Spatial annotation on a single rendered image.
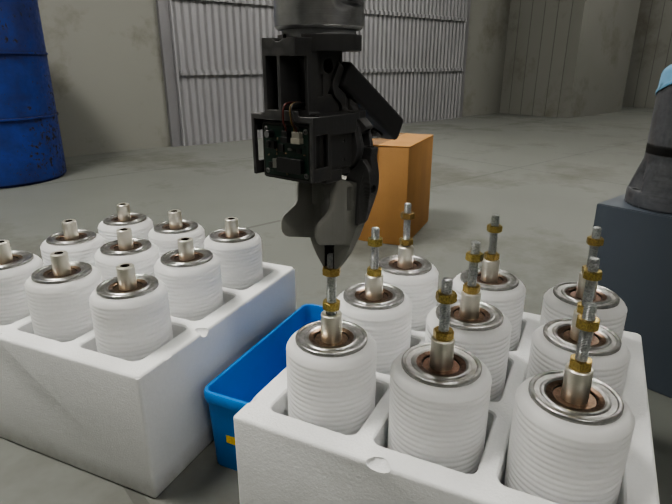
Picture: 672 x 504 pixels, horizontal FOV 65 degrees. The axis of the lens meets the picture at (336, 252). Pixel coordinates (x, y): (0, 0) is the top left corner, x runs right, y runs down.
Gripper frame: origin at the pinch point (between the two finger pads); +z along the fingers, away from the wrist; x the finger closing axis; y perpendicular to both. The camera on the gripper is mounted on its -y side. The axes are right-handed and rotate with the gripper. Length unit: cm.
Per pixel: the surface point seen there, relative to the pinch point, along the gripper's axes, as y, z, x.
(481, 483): 2.4, 16.6, 18.2
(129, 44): -149, -29, -282
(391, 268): -19.6, 9.2, -5.9
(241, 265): -13.9, 13.1, -31.1
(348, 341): 0.3, 9.3, 1.9
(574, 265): -108, 35, -3
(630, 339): -33.9, 16.7, 22.6
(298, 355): 5.0, 9.8, -0.8
